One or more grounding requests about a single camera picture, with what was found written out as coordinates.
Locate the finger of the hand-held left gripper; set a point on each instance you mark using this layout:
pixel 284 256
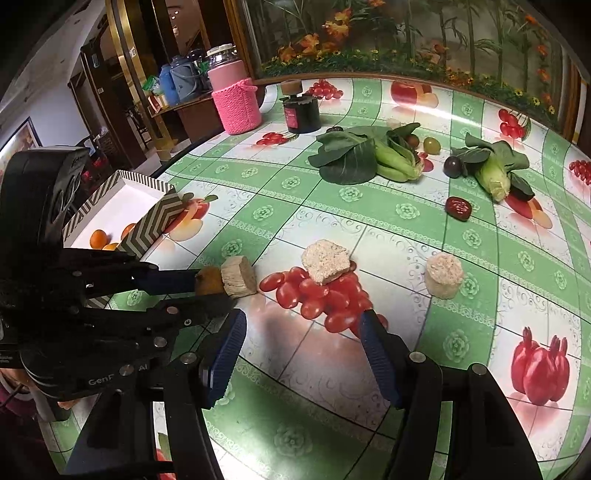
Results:
pixel 171 281
pixel 184 311

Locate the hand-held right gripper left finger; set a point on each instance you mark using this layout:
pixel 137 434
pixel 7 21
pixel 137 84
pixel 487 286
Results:
pixel 226 357

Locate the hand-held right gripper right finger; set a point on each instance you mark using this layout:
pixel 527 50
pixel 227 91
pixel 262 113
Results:
pixel 378 360

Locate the white box with chevron sides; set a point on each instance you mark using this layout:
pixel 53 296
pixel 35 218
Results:
pixel 152 221

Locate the small orange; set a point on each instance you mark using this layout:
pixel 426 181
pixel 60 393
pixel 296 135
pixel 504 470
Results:
pixel 98 238
pixel 111 247

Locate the large orange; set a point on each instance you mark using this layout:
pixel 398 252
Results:
pixel 128 230

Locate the beige wedge-shaped block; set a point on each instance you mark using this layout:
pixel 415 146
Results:
pixel 238 276

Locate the beige cylinder block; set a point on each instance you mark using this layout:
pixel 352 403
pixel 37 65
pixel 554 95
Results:
pixel 444 275

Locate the beige square block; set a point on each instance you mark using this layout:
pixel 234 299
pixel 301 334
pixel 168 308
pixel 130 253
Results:
pixel 325 259

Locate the green printed tablecloth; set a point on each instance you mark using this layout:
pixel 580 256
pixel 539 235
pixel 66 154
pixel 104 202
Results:
pixel 461 240

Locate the wooden side cabinet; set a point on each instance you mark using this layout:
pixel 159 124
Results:
pixel 194 117

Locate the red jujube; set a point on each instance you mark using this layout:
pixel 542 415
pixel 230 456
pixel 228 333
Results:
pixel 458 206

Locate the glass jar with pink knit cover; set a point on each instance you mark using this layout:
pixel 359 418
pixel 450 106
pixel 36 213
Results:
pixel 235 101

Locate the dark red clothing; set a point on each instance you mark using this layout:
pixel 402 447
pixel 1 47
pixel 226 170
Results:
pixel 18 415

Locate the blue kettle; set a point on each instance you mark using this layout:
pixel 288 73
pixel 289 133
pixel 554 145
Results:
pixel 178 83

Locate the green bok choy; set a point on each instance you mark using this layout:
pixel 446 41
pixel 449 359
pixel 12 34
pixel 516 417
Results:
pixel 360 154

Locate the dark purple plum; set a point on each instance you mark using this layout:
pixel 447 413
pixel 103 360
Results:
pixel 453 167

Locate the black jar with cork lid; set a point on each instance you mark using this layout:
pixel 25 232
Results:
pixel 301 115

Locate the green grape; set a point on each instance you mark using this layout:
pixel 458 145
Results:
pixel 432 145

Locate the brown olive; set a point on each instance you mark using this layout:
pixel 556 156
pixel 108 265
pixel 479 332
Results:
pixel 412 140

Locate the floral wall painting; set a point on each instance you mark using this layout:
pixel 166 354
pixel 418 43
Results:
pixel 415 41

